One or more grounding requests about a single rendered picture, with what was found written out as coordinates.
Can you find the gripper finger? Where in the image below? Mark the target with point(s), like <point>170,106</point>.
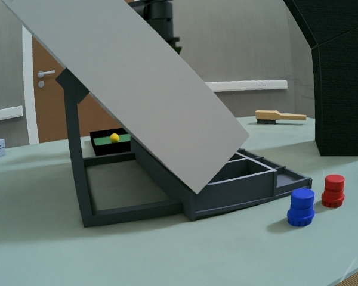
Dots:
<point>177,49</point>

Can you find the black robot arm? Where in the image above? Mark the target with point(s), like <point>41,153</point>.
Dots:
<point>158,10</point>

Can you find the red plug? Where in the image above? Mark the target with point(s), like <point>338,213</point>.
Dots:
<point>333,191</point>

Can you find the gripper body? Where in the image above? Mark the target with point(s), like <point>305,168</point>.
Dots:
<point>168,33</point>

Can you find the wooden-handled wire brush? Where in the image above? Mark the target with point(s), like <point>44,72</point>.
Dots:
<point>270,117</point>

